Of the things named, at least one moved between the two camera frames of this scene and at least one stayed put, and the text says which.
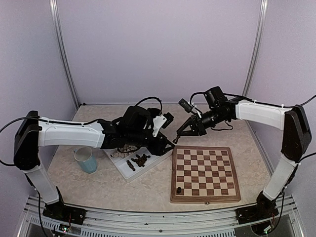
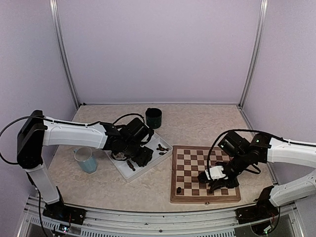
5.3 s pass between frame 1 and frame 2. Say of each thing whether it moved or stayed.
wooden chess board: stayed
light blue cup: stayed
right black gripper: moved
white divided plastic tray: stayed
